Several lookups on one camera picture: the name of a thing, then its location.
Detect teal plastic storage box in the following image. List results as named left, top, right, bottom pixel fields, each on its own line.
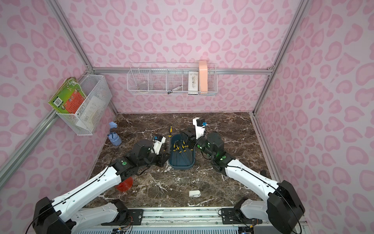
left=168, top=134, right=195, bottom=170

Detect yellow black file tool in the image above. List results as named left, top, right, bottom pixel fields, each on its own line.
left=168, top=125, right=172, bottom=155

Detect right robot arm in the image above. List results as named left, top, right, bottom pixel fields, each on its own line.
left=180, top=130, right=305, bottom=234

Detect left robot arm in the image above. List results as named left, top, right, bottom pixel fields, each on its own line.
left=28, top=136, right=168, bottom=234

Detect pink box in basket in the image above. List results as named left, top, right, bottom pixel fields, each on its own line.
left=199, top=60, right=208, bottom=94

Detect red pencil cup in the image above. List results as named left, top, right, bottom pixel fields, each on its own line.
left=115, top=177, right=133, bottom=193

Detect small white eraser block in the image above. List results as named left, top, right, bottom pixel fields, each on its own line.
left=189, top=190, right=201, bottom=198

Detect blue spray bottle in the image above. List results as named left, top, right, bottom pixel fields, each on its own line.
left=107, top=121, right=122, bottom=146

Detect black marker in basket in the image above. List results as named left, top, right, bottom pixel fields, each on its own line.
left=168, top=85, right=183, bottom=95

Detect white card in basket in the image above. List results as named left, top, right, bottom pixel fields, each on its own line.
left=188, top=71, right=199, bottom=95

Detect grey cup in basket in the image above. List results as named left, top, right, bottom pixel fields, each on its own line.
left=138, top=81, right=149, bottom=91

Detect white mesh side basket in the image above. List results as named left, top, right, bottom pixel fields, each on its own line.
left=57, top=75, right=112, bottom=136

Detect white papers in basket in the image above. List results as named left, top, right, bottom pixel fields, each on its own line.
left=76, top=96, right=106, bottom=132

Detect green red booklet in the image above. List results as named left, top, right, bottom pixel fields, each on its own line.
left=49, top=77, right=86, bottom=114

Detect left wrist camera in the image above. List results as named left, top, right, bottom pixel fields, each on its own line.
left=153, top=135, right=166, bottom=155

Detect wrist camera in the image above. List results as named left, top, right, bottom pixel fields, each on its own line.
left=153, top=135, right=166, bottom=155
left=192, top=118, right=207, bottom=140

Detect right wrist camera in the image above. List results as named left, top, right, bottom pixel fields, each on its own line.
left=192, top=118, right=207, bottom=140

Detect white wire wall basket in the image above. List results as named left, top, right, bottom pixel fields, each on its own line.
left=127, top=62, right=218, bottom=96

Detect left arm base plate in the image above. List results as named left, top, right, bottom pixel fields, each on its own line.
left=101, top=209, right=144, bottom=226

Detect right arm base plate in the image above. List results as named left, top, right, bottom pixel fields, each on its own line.
left=218, top=208, right=263, bottom=225

